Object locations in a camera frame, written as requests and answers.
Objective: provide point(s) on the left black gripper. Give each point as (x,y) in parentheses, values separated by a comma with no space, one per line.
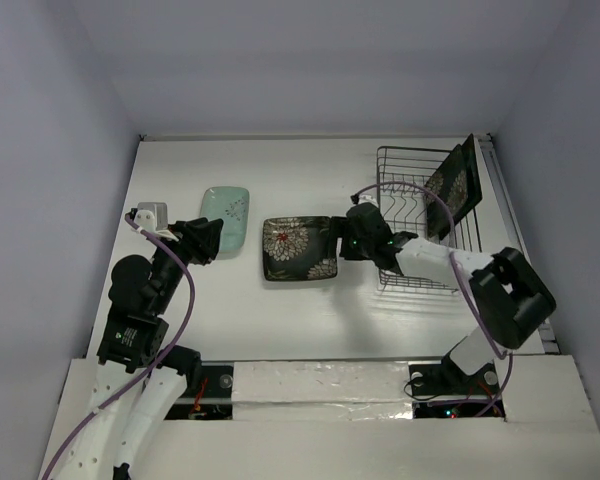
(197,235)

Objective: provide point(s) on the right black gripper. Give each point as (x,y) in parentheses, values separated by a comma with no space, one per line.
(345,238)

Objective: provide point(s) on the light green rectangular plate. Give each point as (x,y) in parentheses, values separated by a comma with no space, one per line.
(231,205)

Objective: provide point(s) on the black floral square plate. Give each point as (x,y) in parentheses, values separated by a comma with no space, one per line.
(299,249)

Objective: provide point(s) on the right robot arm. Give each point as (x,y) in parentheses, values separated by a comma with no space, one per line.
(507,297)

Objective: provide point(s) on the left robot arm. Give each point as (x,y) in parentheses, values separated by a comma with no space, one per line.
(139,374)

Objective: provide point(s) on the white foam front panel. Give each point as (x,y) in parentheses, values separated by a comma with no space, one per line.
(319,444)

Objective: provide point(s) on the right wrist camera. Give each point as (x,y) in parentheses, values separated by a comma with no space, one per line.
(358,199)

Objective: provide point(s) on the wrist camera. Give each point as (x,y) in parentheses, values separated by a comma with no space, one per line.
(152,217)
(358,199)

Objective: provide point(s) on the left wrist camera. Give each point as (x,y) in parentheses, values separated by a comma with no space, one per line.
(152,217)

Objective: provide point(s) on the black wire dish rack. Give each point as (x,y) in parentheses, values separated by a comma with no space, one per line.
(403,175)

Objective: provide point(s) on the aluminium side rail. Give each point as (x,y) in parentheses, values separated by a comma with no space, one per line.
(545,332)

